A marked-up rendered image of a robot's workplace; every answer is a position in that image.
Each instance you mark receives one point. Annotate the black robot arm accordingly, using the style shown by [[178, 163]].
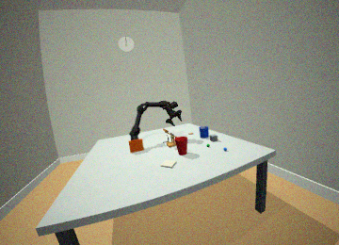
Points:
[[164, 104]]

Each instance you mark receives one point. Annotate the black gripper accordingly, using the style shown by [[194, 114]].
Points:
[[172, 115]]

